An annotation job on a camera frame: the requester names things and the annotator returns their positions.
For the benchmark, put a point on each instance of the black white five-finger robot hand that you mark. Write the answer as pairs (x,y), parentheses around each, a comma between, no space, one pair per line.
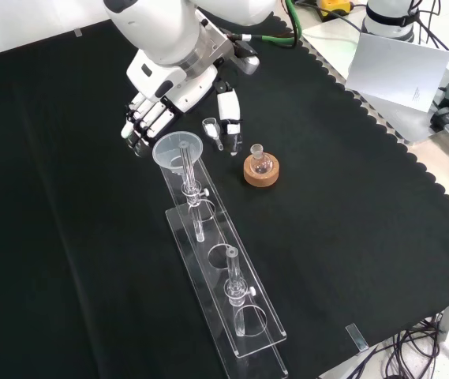
(161,85)

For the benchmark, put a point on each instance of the translucent plastic funnel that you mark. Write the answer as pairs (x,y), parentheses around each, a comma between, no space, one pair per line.
(169,148)

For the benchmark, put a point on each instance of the glass weighing funnel with powder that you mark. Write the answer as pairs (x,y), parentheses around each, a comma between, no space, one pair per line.
(210,127)

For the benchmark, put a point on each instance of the clear acrylic funnel stand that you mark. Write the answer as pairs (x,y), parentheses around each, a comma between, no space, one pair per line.
(224,276)

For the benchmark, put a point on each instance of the grey tape strip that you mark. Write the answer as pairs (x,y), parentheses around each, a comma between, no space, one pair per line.
(78,32)
(357,336)

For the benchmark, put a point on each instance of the small glass round-bottom flask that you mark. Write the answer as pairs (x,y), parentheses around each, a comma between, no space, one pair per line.
(258,163)

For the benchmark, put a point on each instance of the black bench cloth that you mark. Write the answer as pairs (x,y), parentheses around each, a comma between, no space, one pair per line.
(50,197)

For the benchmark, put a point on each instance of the yellow stop button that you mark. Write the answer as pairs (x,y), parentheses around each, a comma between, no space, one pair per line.
(334,6)

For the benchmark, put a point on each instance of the pale board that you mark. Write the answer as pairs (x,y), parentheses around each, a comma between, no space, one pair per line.
(397,71)

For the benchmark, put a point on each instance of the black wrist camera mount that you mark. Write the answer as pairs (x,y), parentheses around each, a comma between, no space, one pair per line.
(245,59)

